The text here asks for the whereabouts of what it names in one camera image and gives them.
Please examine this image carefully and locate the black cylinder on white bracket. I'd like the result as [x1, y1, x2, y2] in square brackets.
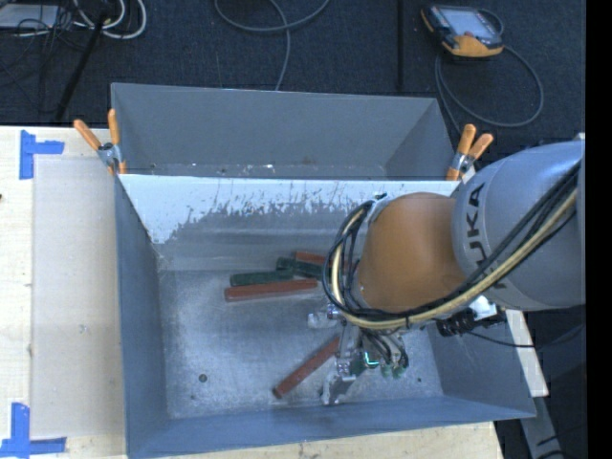
[434, 298, 508, 339]

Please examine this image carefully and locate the pale flat board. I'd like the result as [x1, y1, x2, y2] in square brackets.
[29, 154, 126, 440]

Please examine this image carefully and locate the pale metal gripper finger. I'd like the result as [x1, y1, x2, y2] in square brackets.
[333, 367, 360, 404]
[319, 360, 347, 405]

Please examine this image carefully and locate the grey metal bin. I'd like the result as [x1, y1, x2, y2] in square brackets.
[110, 82, 537, 459]

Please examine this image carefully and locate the dark green flat block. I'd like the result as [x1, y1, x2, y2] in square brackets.
[229, 270, 289, 288]
[275, 255, 331, 280]

